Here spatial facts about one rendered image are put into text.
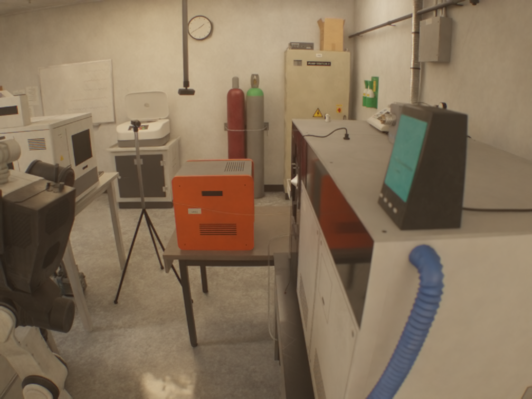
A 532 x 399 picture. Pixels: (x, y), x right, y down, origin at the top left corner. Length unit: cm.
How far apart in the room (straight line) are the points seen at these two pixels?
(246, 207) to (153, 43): 354
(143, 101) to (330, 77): 243
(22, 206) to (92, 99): 443
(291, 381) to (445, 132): 92
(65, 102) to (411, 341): 537
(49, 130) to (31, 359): 127
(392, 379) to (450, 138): 35
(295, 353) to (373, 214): 82
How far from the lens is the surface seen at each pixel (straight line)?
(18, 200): 100
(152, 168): 447
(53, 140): 217
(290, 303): 152
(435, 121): 49
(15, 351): 139
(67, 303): 123
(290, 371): 123
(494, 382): 83
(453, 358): 70
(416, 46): 294
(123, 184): 466
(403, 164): 53
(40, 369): 142
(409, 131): 53
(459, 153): 51
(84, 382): 236
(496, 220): 62
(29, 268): 105
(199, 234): 196
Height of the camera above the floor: 164
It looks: 20 degrees down
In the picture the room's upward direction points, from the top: straight up
